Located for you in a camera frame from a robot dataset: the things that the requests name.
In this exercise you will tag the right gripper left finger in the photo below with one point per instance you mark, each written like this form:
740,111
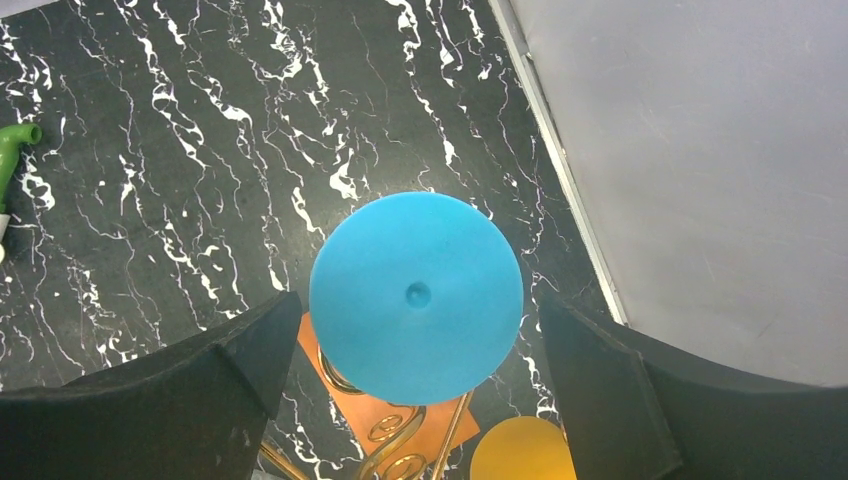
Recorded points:
196,409

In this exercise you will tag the gold wire wine glass rack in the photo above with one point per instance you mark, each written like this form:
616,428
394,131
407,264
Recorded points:
394,441

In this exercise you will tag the green white toy drill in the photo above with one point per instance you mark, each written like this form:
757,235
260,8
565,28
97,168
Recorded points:
13,137

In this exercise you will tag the orange plastic wine glass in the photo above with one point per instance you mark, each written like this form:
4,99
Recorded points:
523,447

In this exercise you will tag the teal plastic wine glass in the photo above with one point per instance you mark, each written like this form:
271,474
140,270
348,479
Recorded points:
416,298

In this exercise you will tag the aluminium frame rail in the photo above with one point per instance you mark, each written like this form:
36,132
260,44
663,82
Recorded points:
530,80

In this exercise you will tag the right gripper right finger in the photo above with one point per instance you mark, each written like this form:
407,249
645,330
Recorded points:
634,407

